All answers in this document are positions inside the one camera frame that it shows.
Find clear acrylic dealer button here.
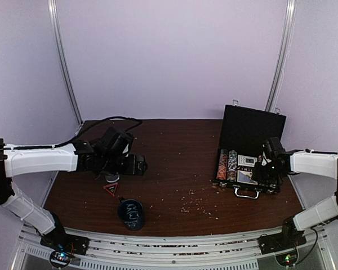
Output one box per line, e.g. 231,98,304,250
105,174,120,183

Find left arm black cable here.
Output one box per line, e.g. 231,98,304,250
0,115,144,155

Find triangular all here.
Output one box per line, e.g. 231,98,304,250
103,182,118,197

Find left aluminium frame post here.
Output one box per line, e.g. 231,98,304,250
47,0,83,125

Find aluminium frame post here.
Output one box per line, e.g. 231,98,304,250
47,0,83,125
265,0,297,113

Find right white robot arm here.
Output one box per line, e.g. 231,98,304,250
252,137,338,250

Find yellow blue card deck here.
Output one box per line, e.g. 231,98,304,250
237,170,257,185

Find green blue chip stack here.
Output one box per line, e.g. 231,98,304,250
226,150,237,181

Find orange black chip stack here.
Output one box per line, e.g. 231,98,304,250
216,149,228,181

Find dark blue printed cup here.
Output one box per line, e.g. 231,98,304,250
117,197,145,231

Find right aluminium frame post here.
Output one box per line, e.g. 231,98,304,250
265,0,297,113

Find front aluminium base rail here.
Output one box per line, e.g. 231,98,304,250
8,224,338,269

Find white card deck box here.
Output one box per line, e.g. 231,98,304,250
238,155,257,167

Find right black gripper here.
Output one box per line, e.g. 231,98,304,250
251,161,283,185

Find black poker chip case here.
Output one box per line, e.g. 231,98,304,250
212,105,286,199

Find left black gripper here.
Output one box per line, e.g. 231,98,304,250
101,154,148,176

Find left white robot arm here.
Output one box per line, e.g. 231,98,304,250
0,127,148,250

